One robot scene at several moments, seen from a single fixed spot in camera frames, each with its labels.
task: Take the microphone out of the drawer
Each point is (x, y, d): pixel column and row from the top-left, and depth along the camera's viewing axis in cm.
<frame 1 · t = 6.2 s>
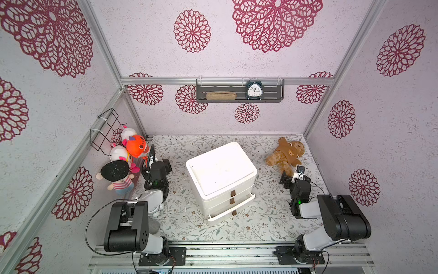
left hand: (155, 163, 91), fingers open
right hand: (294, 171, 91), fingers open
white plastic drawer cabinet: (223, 180, 74), point 24 cm above the table
white bottom drawer: (227, 213, 81), point 7 cm above the table
brown gingerbread plush toy: (287, 156, 102), point 8 cm above the table
black haired plush doll: (117, 172, 78), point 23 cm above the table
brown top drawer handle: (232, 193, 74), point 20 cm above the table
brown middle drawer handle: (232, 201, 80), point 12 cm above the table
brown bottom drawer handle: (234, 212, 84), point 5 cm above the table

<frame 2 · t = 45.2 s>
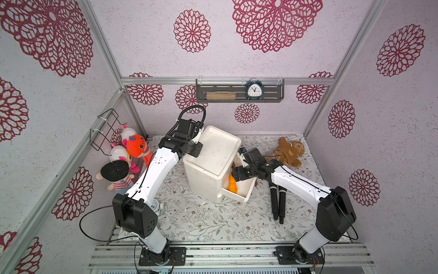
left hand: (194, 147, 82), fingers closed
right hand: (237, 170, 86), fingers open
white plastic drawer cabinet: (205, 174, 74), point 25 cm above the table
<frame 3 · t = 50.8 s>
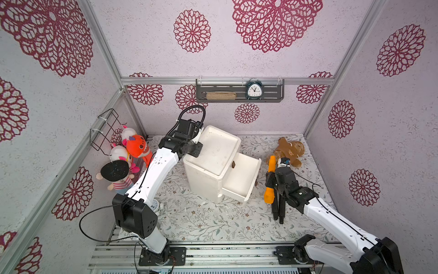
left hand: (194, 147, 82), fingers closed
right hand: (268, 173, 82), fingers open
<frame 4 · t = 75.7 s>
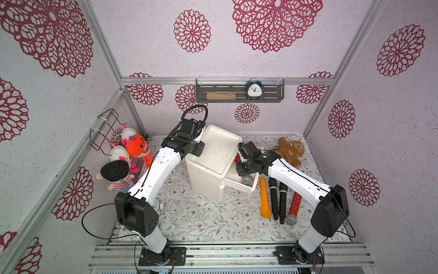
left hand: (196, 146, 82), fingers closed
right hand: (238, 166, 84), fingers open
red glitter microphone: (246, 179, 78), point 20 cm above the table
red glitter microphone 2: (291, 220, 83), point 4 cm above the table
